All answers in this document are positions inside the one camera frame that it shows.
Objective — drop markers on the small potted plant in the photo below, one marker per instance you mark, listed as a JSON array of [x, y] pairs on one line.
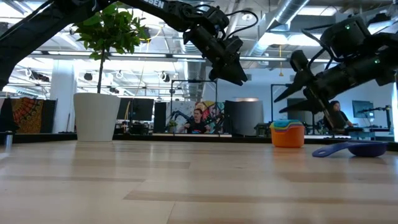
[[172, 124]]

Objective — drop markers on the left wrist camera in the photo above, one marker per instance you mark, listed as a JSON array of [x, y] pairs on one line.
[[233, 43]]

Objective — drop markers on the black screen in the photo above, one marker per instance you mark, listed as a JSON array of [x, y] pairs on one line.
[[135, 109]]

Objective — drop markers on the green measuring cup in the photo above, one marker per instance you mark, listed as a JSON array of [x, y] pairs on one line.
[[287, 123]]

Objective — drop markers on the black background robot arm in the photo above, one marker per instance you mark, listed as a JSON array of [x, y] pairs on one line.
[[387, 118]]

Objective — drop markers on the green leafy plant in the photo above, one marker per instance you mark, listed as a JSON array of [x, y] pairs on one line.
[[109, 28]]

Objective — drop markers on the black upright panel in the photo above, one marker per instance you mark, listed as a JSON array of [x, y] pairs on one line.
[[160, 116]]

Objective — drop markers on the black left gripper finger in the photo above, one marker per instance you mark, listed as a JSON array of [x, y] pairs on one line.
[[238, 71], [222, 75]]

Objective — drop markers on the person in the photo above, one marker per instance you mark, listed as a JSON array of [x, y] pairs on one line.
[[197, 124], [337, 107]]

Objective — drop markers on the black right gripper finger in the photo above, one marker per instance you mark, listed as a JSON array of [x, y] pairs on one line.
[[303, 106], [297, 85]]

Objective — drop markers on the yellow measuring cup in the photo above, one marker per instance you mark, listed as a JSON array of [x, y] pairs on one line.
[[287, 126]]

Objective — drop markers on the small metal cylinder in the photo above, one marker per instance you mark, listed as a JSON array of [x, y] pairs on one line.
[[8, 140]]

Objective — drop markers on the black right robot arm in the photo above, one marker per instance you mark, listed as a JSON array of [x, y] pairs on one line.
[[345, 34]]

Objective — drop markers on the orange patterned cloth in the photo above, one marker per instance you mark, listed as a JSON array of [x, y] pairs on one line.
[[28, 115]]

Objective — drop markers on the black aluminium table frame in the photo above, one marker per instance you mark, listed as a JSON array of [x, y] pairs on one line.
[[186, 138]]

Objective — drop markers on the dark computer monitor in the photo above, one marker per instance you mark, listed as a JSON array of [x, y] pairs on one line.
[[362, 109]]

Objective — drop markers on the white plant pot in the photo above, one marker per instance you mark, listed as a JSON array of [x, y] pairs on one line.
[[96, 118]]

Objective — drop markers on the dark blue measuring cup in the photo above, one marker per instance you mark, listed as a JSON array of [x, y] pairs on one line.
[[367, 149]]

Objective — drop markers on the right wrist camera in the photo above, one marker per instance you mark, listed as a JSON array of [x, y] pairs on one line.
[[298, 60]]

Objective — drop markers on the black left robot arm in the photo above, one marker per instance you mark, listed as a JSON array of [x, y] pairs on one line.
[[46, 21]]

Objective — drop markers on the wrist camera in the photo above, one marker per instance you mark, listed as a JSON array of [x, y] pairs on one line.
[[233, 43], [298, 60]]

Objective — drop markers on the colourful mural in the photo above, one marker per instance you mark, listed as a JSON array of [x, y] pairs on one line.
[[214, 109]]

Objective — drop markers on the grey round partition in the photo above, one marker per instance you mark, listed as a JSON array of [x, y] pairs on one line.
[[244, 118]]

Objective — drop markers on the light blue measuring cup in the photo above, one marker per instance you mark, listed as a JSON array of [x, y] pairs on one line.
[[287, 121]]

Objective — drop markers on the orange measuring cup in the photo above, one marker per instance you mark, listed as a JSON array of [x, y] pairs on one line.
[[287, 138]]

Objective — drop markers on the silver ventilation duct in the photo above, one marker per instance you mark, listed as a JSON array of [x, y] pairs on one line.
[[192, 77]]

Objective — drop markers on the black metal stand frame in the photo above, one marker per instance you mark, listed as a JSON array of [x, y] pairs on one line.
[[192, 81]]

